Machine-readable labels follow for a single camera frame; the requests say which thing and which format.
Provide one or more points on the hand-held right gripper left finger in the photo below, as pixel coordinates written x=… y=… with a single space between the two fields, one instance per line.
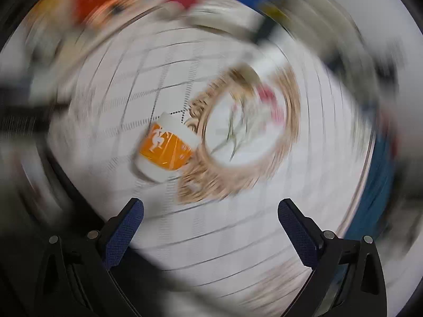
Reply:
x=123 y=234

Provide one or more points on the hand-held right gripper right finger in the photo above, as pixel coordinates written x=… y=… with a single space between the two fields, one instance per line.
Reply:
x=299 y=234

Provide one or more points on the orange and white cup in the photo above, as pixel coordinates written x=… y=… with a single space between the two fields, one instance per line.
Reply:
x=164 y=147

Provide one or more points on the blue blurred object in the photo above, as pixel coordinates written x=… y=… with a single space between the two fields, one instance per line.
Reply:
x=380 y=185

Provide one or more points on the floral gold-rimmed mat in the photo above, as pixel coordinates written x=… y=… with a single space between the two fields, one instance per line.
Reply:
x=244 y=132

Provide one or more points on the white checked tablecloth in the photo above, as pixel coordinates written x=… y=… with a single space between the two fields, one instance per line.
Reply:
x=158 y=72

